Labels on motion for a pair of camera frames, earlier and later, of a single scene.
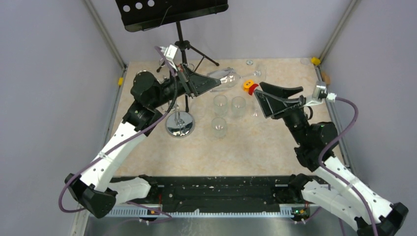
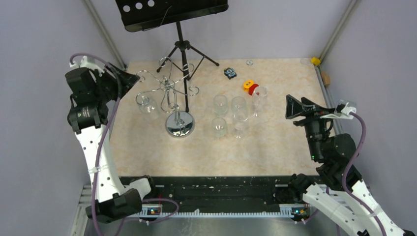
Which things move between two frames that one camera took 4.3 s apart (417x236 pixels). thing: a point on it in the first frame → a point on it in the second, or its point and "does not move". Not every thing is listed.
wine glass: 219,125 does not move
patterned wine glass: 238,103 does not move
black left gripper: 198,84 → 124,82
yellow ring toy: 247,85 does not move
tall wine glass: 229,76 → 240,118
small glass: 255,106 does not move
